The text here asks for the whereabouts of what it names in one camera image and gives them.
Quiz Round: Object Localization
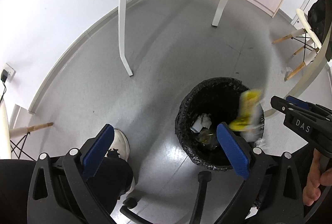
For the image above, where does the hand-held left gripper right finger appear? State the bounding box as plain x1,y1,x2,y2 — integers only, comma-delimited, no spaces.
215,122,304,224

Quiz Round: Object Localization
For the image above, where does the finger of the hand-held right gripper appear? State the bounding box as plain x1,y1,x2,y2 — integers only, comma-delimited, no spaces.
270,95,312,118
286,95,332,124

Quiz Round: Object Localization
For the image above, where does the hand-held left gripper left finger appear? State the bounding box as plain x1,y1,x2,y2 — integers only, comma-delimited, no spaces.
27,123,115,224

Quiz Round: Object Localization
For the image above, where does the yellow white snack packet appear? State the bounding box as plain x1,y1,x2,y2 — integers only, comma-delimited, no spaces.
229,88,264,142

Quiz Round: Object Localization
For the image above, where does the white tissue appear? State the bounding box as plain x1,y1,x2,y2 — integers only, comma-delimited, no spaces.
198,114,212,128

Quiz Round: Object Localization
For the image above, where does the trash bin with black bag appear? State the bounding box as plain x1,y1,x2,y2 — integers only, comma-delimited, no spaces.
174,77,265,171

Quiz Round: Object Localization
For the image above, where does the person's right hand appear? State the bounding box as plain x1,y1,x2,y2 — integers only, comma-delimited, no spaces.
303,149,332,207

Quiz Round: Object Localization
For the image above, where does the person's left white shoe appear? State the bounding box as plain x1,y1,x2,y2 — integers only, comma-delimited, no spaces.
106,129,137,192

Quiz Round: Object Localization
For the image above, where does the black office chair base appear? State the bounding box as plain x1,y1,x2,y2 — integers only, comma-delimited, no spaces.
120,171,211,224

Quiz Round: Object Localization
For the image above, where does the cream chair with wooden legs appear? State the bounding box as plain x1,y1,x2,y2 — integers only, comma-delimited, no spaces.
272,8,322,82
0,102,54,160

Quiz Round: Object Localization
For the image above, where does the white wall socket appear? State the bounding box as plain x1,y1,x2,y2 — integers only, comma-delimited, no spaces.
0,63,16,83

